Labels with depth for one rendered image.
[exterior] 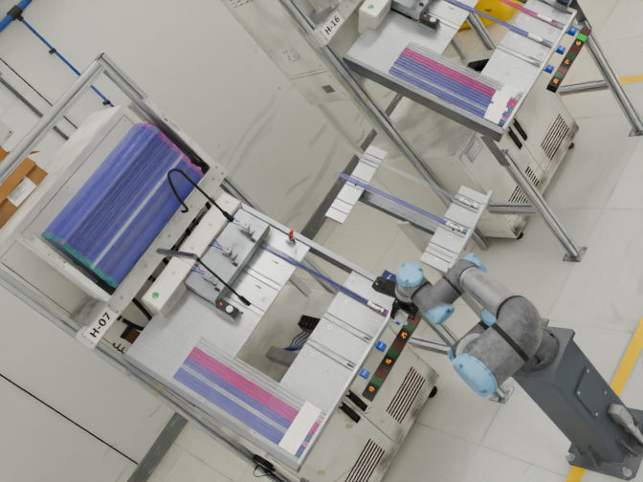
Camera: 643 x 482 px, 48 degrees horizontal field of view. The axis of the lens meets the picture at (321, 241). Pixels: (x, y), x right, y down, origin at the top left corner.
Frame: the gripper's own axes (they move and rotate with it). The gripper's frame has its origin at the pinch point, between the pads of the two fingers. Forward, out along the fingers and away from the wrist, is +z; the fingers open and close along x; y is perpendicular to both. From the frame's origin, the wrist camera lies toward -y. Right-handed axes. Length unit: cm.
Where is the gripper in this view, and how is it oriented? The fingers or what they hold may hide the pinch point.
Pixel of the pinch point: (398, 310)
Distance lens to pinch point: 243.3
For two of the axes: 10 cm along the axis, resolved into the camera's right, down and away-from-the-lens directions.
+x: 5.3, -7.8, 3.4
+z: 0.5, 4.3, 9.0
